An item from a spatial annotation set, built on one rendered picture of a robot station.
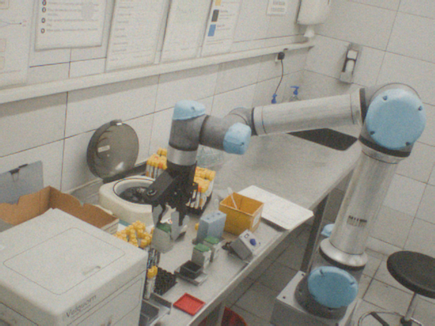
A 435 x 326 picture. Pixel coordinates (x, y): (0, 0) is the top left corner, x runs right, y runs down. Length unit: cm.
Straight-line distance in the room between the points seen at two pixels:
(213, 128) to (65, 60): 66
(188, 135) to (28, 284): 49
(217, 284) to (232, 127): 58
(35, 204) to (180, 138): 63
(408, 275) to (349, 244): 124
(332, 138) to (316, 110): 219
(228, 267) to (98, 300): 72
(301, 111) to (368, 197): 27
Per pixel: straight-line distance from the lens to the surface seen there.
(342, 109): 129
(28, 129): 169
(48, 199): 176
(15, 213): 168
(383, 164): 118
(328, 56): 380
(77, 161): 191
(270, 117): 132
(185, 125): 125
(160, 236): 138
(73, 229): 122
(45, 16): 163
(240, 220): 187
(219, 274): 167
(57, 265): 110
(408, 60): 368
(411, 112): 113
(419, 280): 248
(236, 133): 122
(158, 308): 138
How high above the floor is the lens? 179
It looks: 22 degrees down
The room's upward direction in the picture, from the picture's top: 11 degrees clockwise
